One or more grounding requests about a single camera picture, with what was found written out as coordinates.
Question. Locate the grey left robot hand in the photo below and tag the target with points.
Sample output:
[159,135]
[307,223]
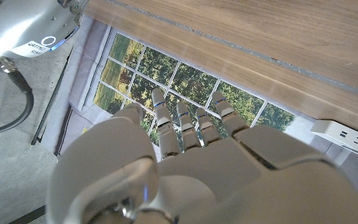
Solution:
[213,180]

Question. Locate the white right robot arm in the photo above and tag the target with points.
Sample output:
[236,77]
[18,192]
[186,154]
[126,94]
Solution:
[26,28]

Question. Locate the printed window backdrop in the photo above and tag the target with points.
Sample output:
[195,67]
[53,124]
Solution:
[191,81]

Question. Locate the white power strip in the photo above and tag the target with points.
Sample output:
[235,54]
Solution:
[346,137]

